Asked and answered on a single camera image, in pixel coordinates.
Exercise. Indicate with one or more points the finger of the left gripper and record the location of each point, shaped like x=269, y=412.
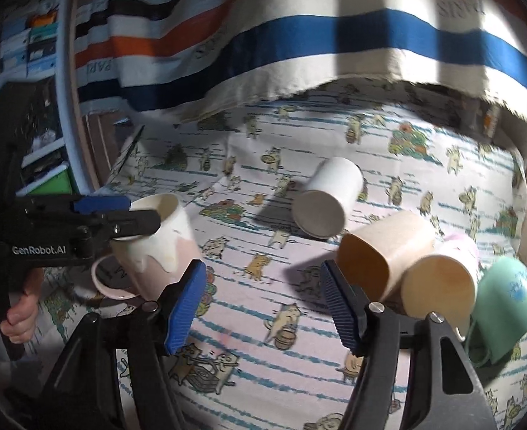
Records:
x=101, y=203
x=126, y=224

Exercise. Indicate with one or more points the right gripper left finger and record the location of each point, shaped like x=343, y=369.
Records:
x=83, y=388

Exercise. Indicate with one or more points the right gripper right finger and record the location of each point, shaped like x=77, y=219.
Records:
x=443, y=391

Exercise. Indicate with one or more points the cream and pink drip mug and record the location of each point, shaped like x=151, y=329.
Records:
x=155, y=261

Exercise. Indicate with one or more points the cream cup with pink print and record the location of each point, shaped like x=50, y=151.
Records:
x=444, y=281

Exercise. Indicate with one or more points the beige cup orange inside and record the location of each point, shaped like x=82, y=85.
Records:
x=376, y=255

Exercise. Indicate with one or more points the white mug lying down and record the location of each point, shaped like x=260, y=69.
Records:
x=322, y=208

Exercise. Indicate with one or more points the person's left hand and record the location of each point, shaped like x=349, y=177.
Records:
x=20, y=319

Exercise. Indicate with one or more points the brown wooden door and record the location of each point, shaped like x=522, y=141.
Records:
x=106, y=134

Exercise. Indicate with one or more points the mint green mug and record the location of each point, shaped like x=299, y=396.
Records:
x=500, y=311

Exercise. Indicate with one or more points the shelf with coloured boxes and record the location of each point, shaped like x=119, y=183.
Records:
x=39, y=147

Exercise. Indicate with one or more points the striped Paris blanket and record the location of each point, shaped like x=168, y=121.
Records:
x=187, y=59

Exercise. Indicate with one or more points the cat pattern bed sheet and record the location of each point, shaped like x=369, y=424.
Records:
x=263, y=352

